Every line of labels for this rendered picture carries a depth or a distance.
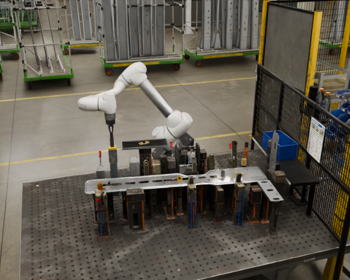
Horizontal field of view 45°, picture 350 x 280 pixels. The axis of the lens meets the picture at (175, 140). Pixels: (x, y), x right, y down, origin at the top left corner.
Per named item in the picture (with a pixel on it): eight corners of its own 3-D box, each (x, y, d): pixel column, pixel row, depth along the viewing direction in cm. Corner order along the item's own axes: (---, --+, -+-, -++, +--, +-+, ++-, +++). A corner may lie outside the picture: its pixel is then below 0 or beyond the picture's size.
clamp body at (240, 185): (233, 228, 312) (236, 187, 298) (229, 219, 323) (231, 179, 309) (245, 226, 314) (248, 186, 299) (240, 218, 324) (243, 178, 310)
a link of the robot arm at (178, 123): (179, 135, 388) (196, 121, 381) (176, 140, 373) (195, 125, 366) (123, 71, 377) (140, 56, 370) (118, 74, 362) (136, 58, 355)
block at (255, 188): (249, 224, 316) (251, 192, 305) (244, 215, 326) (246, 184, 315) (261, 223, 318) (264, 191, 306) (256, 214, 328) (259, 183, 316)
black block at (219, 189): (215, 226, 314) (216, 193, 302) (211, 218, 324) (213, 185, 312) (225, 225, 315) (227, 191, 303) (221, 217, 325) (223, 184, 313)
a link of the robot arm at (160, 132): (163, 144, 396) (146, 131, 384) (176, 132, 391) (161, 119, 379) (165, 154, 383) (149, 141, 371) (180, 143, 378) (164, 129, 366)
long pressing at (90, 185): (84, 196, 298) (84, 194, 297) (85, 180, 318) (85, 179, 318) (269, 181, 318) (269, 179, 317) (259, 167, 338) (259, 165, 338)
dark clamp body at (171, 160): (166, 204, 342) (165, 162, 326) (164, 195, 353) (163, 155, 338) (179, 203, 343) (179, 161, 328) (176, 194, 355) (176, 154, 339)
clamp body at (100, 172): (97, 211, 332) (94, 171, 317) (97, 204, 342) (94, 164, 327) (109, 210, 333) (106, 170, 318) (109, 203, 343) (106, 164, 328)
